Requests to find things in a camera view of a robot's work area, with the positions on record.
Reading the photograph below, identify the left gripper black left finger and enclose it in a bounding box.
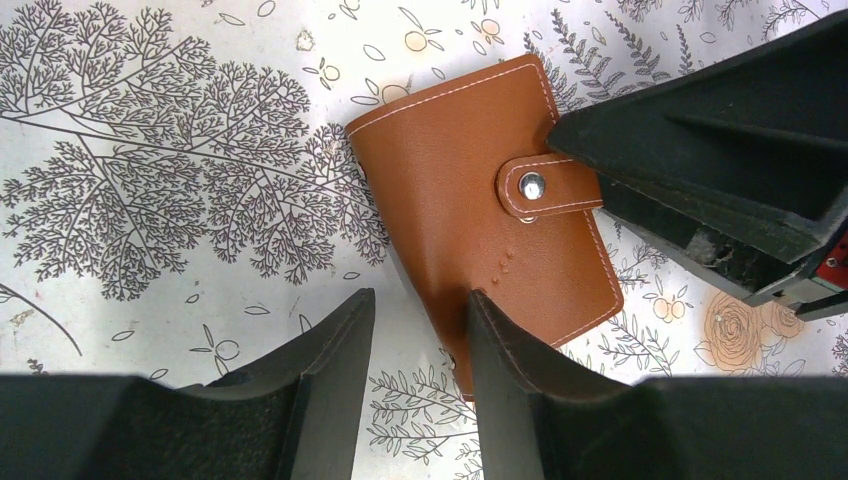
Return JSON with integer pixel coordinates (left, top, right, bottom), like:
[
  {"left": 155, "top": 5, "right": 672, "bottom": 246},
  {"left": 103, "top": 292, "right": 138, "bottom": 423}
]
[{"left": 1, "top": 289, "right": 376, "bottom": 479}]

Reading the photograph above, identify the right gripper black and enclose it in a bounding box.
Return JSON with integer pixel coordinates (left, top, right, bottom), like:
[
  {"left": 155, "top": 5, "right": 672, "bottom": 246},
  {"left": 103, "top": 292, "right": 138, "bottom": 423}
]
[{"left": 547, "top": 11, "right": 847, "bottom": 321}]

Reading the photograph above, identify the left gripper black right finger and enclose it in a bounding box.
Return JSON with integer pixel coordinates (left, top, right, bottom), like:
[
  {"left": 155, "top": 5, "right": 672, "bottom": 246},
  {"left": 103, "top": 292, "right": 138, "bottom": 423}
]
[{"left": 467, "top": 290, "right": 847, "bottom": 479}]

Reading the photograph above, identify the brown leather card holder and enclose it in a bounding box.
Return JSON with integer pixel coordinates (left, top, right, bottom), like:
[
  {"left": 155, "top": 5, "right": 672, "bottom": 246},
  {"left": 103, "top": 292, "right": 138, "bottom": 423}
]
[{"left": 345, "top": 54, "right": 624, "bottom": 400}]

